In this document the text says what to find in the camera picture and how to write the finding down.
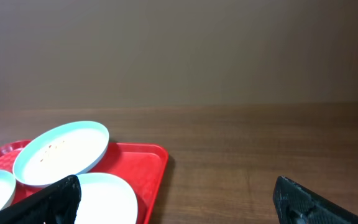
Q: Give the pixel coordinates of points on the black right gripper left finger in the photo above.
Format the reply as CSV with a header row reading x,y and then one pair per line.
x,y
56,204

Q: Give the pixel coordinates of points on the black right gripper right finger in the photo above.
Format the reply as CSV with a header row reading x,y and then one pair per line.
x,y
295,204

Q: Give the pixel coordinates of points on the white plate top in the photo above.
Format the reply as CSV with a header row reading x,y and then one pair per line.
x,y
72,148

